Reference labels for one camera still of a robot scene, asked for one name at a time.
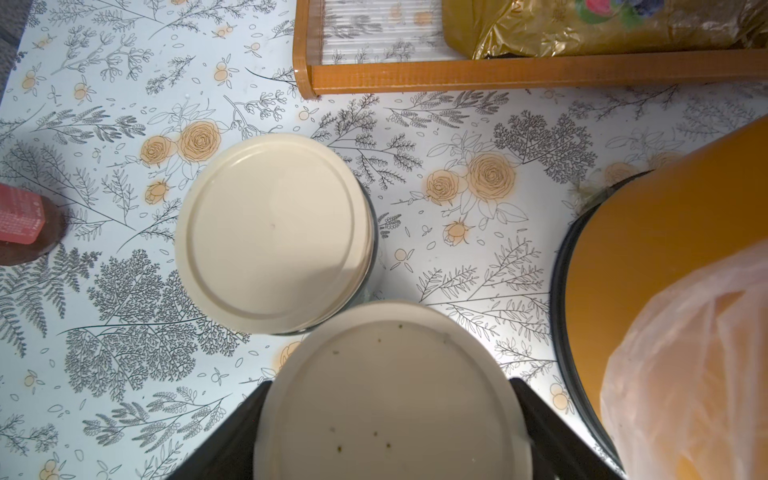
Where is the orange trash bin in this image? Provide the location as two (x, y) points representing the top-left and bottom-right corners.
(550, 119), (767, 474)

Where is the wooden two-tier shelf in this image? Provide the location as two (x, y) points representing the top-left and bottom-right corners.
(292, 1), (767, 99)

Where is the floral table mat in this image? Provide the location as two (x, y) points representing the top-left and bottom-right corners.
(1, 1), (767, 479)

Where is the glass jar beige lid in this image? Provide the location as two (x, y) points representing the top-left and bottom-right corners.
(254, 301), (533, 479)

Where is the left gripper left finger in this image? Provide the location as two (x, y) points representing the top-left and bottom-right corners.
(168, 381), (273, 480)

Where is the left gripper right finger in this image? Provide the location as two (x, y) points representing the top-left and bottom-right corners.
(509, 378), (621, 480)

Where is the dark red small jar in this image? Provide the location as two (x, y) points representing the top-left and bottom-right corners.
(1, 184), (66, 266)

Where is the clear plastic bin liner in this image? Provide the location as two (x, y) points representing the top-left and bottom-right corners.
(600, 242), (767, 479)

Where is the colourful candy bag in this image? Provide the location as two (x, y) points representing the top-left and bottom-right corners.
(442, 1), (767, 60)

